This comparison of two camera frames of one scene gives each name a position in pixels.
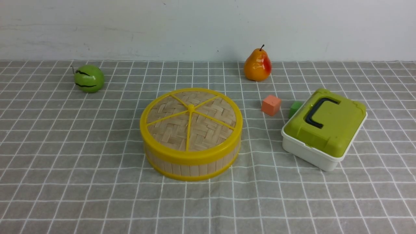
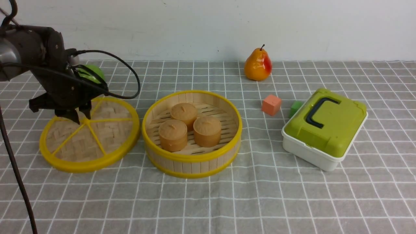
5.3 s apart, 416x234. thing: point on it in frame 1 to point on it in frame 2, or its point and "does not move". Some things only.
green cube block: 293,108 does not move
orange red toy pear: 257,66 does not move
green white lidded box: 322,129 does not move
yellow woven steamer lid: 190,123 to 110,131
